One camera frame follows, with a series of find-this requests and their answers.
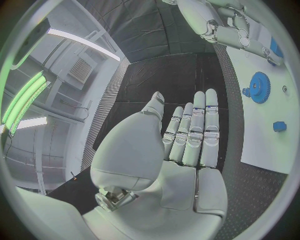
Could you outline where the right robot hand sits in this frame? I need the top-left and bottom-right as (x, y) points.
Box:
(213, 6), (283, 66)

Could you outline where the blue gear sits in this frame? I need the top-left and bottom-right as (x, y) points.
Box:
(248, 71), (272, 105)

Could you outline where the glowing light bar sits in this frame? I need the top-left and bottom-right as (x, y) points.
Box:
(0, 69), (52, 137)

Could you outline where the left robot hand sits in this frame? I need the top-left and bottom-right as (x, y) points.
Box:
(81, 88), (229, 240)

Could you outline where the white task board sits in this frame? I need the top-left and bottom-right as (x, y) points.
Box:
(223, 17), (297, 175)

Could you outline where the blue rectangular block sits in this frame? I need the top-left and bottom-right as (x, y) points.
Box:
(268, 36), (285, 58)

